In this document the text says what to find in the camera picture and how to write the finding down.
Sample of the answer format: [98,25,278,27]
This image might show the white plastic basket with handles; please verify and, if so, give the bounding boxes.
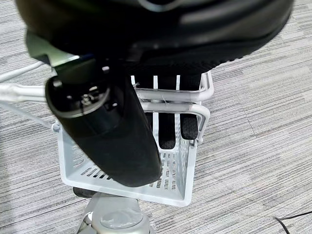
[52,72,215,208]

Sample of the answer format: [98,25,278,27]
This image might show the silver wrapped cable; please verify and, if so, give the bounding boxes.
[0,83,49,103]

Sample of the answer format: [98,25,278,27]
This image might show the thin black cable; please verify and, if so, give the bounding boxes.
[272,204,312,234]

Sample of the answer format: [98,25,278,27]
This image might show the thin white cable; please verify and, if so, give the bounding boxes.
[0,60,45,84]
[0,101,55,129]

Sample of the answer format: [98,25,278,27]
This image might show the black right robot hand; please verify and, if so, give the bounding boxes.
[14,0,293,188]

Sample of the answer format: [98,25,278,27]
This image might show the dark robot foot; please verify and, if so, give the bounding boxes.
[73,186,99,198]

